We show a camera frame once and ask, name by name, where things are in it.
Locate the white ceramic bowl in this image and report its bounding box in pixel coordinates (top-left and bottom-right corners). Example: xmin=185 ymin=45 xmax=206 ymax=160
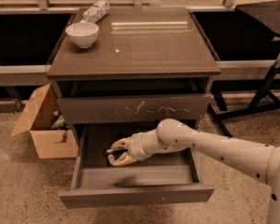
xmin=65 ymin=21 xmax=99 ymax=49

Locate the grey drawer cabinet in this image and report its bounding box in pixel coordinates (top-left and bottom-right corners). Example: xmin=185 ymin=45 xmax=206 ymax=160
xmin=47 ymin=6 xmax=222 ymax=209

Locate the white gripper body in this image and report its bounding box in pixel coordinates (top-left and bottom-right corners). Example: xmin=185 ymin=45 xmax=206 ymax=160
xmin=128 ymin=133 xmax=150 ymax=161

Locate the open cardboard box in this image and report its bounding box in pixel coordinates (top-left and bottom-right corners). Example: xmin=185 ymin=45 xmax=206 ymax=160
xmin=11 ymin=84 xmax=78 ymax=159

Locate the open grey middle drawer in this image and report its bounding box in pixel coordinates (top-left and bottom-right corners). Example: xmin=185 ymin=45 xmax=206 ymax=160
xmin=59 ymin=121 xmax=215 ymax=208

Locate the black rxbar chocolate bar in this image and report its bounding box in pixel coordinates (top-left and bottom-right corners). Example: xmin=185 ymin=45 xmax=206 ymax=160
xmin=105 ymin=149 xmax=125 ymax=165

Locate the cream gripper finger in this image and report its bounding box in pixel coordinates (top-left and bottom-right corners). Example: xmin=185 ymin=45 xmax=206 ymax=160
xmin=111 ymin=138 xmax=129 ymax=150
xmin=111 ymin=152 xmax=136 ymax=166

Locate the green item in box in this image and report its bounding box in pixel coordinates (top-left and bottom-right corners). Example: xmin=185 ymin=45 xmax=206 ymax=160
xmin=51 ymin=111 xmax=67 ymax=130

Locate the black rolling side table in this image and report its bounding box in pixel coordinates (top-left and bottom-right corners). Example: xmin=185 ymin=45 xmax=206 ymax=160
xmin=207 ymin=0 xmax=280 ymax=137

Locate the closed grey top drawer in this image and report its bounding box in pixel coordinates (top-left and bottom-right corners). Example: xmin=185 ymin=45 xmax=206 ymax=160
xmin=58 ymin=94 xmax=211 ymax=124

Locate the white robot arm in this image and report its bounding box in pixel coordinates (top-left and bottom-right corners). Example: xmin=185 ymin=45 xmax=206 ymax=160
xmin=106 ymin=119 xmax=280 ymax=224

